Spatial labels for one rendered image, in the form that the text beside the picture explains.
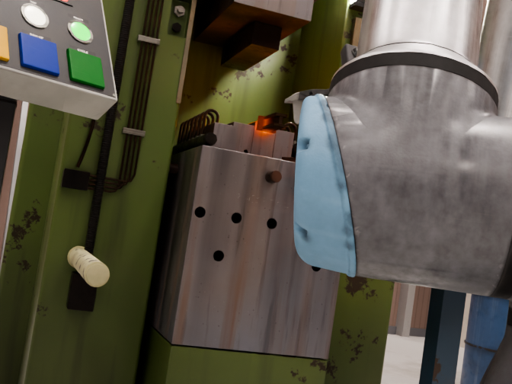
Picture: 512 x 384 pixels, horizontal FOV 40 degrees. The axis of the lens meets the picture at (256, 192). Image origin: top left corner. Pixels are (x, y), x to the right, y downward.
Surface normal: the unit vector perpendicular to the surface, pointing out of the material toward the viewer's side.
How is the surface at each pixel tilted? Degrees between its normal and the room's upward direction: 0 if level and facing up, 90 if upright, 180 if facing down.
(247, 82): 90
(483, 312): 90
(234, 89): 90
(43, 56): 60
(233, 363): 90
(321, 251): 144
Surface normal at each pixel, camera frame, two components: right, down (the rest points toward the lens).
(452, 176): -0.12, -0.22
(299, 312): 0.31, -0.02
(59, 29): 0.66, -0.45
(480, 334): -0.91, -0.16
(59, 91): 0.21, 0.88
